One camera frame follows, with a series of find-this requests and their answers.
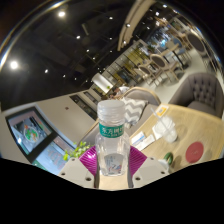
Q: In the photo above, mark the white round pillar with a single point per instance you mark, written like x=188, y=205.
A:
x=101, y=82

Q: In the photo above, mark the green potted plant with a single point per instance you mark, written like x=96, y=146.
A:
x=78, y=151

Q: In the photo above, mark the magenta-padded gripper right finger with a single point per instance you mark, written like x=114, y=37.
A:
x=150, y=170

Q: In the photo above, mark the grey chevron pillow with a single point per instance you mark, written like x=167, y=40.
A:
x=135, y=111

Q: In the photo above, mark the clear plastic cup with straw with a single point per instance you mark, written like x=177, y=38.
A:
x=165, y=130

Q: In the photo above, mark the person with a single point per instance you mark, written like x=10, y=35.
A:
x=121, y=90

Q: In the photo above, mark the clear plastic water bottle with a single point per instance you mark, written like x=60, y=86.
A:
x=112, y=143

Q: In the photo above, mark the grey tufted armchair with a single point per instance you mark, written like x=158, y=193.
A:
x=200, y=93

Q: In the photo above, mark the dark framed decorated window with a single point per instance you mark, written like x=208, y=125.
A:
x=30, y=131

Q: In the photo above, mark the group of dining chairs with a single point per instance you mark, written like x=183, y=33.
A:
x=158, y=61

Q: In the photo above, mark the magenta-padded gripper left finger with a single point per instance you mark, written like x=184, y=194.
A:
x=75, y=170

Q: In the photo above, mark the group of ceiling lights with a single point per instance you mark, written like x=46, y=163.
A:
x=14, y=65

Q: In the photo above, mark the flat round red coaster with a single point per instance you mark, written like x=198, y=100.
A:
x=194, y=152

